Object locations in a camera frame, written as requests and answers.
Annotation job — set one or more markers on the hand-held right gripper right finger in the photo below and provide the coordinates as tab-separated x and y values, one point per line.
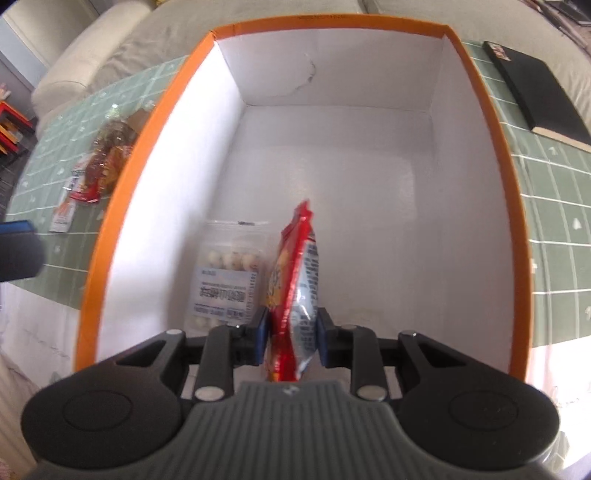
322	342

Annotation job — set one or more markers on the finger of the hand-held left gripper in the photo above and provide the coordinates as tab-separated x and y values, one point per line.
16	228

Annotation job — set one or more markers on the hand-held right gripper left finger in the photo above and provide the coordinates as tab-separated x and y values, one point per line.
262	337

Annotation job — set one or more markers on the red snack packet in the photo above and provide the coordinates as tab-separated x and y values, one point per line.
291	286

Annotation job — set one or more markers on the clear packet of white balls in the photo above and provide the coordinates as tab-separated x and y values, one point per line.
221	281

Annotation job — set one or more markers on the clear packet with red edge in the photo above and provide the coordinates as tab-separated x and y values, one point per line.
106	161

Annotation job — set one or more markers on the orange cardboard box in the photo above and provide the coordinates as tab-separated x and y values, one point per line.
351	184

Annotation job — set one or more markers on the brown snack packet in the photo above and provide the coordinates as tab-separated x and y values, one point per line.
138	120

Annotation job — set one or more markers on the white and red packet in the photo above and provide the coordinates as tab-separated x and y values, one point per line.
62	214

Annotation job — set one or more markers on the red shelf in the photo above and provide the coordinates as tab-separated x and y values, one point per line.
11	113

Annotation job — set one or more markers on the beige sofa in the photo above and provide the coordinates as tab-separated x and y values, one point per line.
92	50

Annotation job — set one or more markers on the green checked tablecloth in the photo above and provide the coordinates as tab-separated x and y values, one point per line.
554	194

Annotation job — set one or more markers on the black notebook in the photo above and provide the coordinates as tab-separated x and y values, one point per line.
531	87

